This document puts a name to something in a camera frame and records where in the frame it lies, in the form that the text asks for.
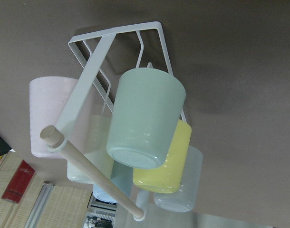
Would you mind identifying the cream plastic cup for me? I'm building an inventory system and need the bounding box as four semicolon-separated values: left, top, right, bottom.
67;115;114;184

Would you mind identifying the pink plastic cup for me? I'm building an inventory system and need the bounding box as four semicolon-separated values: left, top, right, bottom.
29;76;88;158

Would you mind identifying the green plastic cup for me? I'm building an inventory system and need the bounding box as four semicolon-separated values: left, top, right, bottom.
106;68;186;169

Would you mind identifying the red box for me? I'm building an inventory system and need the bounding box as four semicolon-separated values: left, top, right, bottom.
1;160;35;204

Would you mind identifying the aluminium frame post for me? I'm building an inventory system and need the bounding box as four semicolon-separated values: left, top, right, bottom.
24;182;54;228

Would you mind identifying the grey plastic cup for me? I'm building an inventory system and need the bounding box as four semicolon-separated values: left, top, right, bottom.
154;146;203;212

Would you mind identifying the white wire cup rack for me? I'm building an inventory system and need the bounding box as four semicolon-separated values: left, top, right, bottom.
40;21;173;221

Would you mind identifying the blue plastic cup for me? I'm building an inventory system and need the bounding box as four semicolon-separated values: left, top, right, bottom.
92;161;133;203

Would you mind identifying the yellow plastic cup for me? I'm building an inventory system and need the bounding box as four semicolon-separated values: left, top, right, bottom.
133;120;192;194

